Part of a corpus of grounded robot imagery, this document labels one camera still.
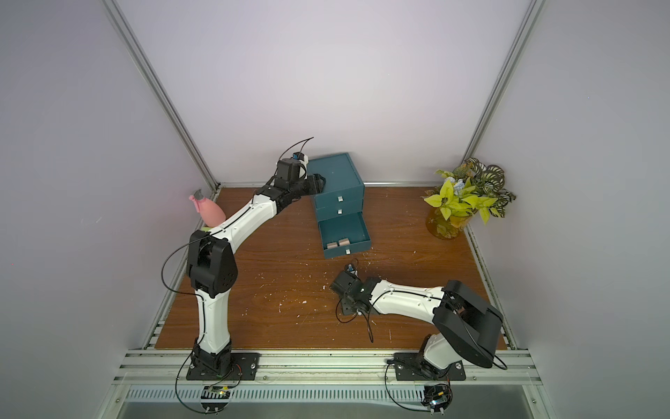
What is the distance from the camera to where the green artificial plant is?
83cm

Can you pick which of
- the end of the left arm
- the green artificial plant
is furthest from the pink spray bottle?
the green artificial plant

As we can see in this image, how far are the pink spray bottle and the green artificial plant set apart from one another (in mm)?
835

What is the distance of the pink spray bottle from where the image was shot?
97 centimetres

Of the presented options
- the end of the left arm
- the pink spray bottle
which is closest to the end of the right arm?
the end of the left arm
